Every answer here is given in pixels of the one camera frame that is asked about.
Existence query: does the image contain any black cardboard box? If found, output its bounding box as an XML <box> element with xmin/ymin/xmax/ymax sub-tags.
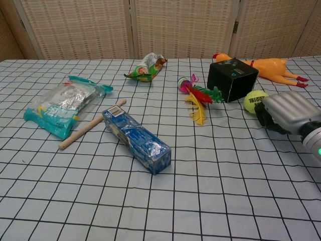
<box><xmin>207</xmin><ymin>57</ymin><xmax>259</xmax><ymax>103</ymax></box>

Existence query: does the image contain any wooden dowel stick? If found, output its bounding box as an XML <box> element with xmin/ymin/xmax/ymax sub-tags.
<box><xmin>58</xmin><ymin>98</ymin><xmax>127</xmax><ymax>151</ymax></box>

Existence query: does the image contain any checked light blue tablecloth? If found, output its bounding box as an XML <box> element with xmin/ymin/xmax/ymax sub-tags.
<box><xmin>0</xmin><ymin>56</ymin><xmax>321</xmax><ymax>241</ymax></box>

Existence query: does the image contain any yellow tennis ball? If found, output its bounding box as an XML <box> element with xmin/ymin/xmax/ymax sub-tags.
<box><xmin>244</xmin><ymin>90</ymin><xmax>269</xmax><ymax>115</ymax></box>

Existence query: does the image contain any woven folding screen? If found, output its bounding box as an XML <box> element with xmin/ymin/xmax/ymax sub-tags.
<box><xmin>0</xmin><ymin>0</ymin><xmax>321</xmax><ymax>61</ymax></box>

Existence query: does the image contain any teal and silver snack bag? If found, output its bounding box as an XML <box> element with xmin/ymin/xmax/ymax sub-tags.
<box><xmin>24</xmin><ymin>75</ymin><xmax>114</xmax><ymax>141</ymax></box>

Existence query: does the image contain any orange rubber chicken toy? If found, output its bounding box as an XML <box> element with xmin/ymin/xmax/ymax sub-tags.
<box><xmin>213</xmin><ymin>53</ymin><xmax>309</xmax><ymax>88</ymax></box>

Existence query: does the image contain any green snack bag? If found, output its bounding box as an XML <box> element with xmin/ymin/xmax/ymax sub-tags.
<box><xmin>124</xmin><ymin>53</ymin><xmax>168</xmax><ymax>83</ymax></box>

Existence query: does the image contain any colourful feather shuttlecock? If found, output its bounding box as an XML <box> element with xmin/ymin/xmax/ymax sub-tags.
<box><xmin>177</xmin><ymin>73</ymin><xmax>224</xmax><ymax>126</ymax></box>

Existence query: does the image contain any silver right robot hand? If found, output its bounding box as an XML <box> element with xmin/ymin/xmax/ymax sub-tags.
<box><xmin>254</xmin><ymin>91</ymin><xmax>321</xmax><ymax>138</ymax></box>

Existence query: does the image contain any blue rectangular tissue pack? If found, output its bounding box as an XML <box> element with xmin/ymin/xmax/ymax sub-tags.
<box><xmin>102</xmin><ymin>105</ymin><xmax>172</xmax><ymax>176</ymax></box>

